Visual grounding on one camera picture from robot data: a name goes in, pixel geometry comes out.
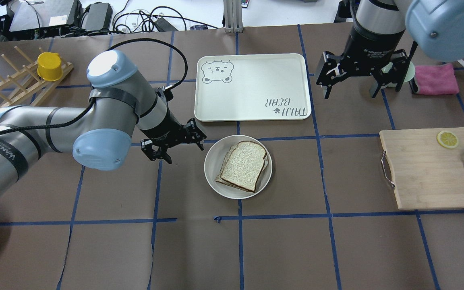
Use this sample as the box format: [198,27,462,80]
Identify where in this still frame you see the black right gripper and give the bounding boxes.
[315,22,411,99]

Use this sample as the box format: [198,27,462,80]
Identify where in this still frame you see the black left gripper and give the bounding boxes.
[139,105,207,164]

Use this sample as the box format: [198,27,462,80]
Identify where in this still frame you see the cream round plate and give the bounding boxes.
[204,135,273,199]

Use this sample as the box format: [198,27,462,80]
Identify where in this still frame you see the bread slice from board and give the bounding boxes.
[220,141,267,193]

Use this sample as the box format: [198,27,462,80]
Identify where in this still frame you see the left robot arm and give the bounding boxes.
[0,49,206,197]

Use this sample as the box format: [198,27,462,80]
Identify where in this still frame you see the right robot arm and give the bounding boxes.
[315,0,464,99]

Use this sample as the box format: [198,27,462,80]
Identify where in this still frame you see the bread slice on plate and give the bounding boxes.
[215,145,271,194]

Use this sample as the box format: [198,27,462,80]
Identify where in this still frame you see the green bowl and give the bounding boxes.
[382,62,416,88]

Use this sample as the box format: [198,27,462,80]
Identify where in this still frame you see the pink cloth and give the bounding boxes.
[409,64,459,95]

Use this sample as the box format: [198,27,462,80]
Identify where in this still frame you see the cream bear serving tray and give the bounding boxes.
[195,53,311,122]

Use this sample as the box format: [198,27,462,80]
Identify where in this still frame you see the lemon slice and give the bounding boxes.
[436,130,459,149]

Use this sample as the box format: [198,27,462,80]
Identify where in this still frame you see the black power adapter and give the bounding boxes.
[153,18,178,32]

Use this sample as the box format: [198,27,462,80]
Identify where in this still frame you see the wooden cutting board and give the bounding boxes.
[379,127,464,210]

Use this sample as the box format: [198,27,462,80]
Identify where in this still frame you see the yellow cup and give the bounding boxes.
[37,52,63,81]

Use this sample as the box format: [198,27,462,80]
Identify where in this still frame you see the large black power brick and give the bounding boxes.
[81,2,113,31]

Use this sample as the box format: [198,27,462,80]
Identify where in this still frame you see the wooden dish rack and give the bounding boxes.
[0,45,74,108]

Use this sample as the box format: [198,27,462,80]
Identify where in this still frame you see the aluminium frame post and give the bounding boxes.
[223,0,244,33]

